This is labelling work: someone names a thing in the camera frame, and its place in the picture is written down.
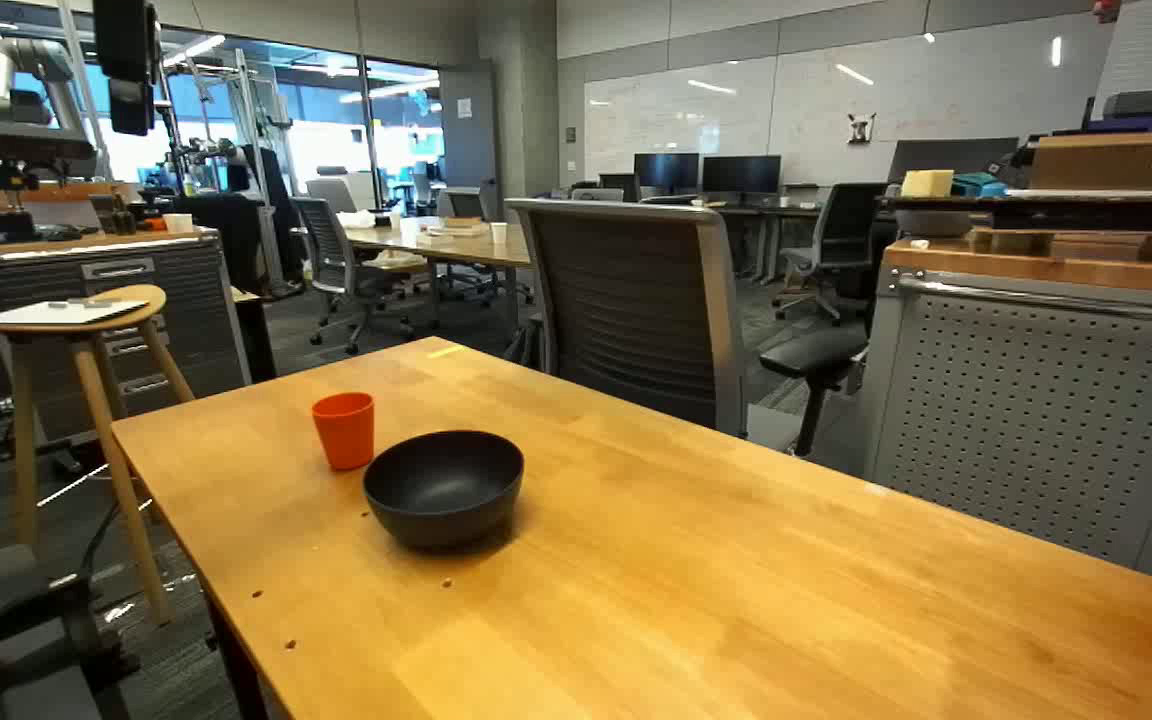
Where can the grey door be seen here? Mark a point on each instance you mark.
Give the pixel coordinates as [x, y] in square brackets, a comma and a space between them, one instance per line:
[468, 130]

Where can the whiteboard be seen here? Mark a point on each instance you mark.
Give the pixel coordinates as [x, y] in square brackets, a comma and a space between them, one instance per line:
[816, 110]

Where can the black bowl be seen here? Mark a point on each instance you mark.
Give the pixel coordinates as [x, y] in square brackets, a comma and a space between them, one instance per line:
[441, 495]

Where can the window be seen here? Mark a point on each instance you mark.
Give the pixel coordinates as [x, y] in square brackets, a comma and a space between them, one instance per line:
[336, 130]

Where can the white paper cup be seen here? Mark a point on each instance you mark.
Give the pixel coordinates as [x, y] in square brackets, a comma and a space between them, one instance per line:
[178, 223]

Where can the row of monitors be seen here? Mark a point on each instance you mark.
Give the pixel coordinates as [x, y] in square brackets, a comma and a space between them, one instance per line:
[706, 172]

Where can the black office chair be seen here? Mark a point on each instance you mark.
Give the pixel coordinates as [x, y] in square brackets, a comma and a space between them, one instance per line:
[841, 235]

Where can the white flat board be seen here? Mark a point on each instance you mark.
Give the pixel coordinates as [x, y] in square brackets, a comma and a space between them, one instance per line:
[56, 313]

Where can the grey mesh-back office chair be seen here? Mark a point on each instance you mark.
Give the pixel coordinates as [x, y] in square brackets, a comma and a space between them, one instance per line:
[636, 300]

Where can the grey drawer cabinet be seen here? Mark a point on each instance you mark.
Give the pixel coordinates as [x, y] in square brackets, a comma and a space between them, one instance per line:
[176, 290]

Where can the wooden stool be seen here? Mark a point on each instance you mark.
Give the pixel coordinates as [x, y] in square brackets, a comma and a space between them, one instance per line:
[86, 350]

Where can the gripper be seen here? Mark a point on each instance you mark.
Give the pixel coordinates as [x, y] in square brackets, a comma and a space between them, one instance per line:
[126, 40]

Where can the long wooden table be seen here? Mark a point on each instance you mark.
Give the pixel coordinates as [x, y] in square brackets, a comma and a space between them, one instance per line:
[456, 246]

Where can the teal box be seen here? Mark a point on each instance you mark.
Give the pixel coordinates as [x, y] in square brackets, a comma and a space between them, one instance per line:
[978, 184]

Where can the orange cup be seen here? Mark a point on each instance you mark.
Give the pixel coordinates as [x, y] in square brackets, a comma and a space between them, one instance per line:
[344, 435]

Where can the yellow foam block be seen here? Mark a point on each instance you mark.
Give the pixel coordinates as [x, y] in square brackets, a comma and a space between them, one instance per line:
[926, 183]

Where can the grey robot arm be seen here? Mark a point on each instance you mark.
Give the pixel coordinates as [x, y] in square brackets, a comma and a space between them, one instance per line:
[26, 60]

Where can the dark monitor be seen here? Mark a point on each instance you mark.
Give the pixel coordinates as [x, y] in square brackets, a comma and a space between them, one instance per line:
[951, 158]

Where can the grey perforated cart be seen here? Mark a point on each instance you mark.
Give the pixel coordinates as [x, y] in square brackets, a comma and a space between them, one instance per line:
[1036, 420]

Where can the wooden box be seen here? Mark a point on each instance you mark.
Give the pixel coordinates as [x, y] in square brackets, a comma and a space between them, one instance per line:
[1126, 160]

